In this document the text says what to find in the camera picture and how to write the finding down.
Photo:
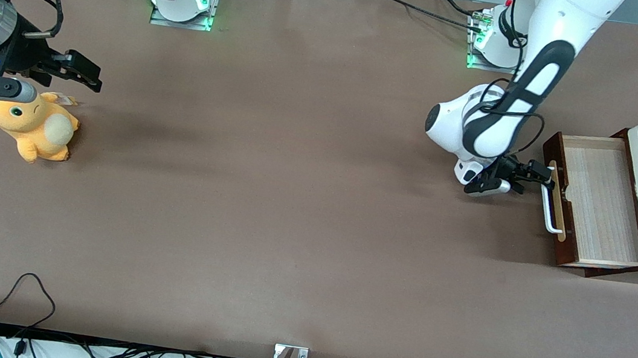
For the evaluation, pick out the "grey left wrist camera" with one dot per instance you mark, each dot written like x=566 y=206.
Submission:
x=485 y=187

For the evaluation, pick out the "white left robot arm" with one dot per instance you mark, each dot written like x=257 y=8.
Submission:
x=543 y=60

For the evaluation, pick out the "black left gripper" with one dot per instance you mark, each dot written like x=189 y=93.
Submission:
x=509 y=168

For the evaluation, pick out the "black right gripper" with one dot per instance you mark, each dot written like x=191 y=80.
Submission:
x=22 y=55

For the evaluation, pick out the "orange plush toy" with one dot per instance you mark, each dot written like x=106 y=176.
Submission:
x=33 y=129

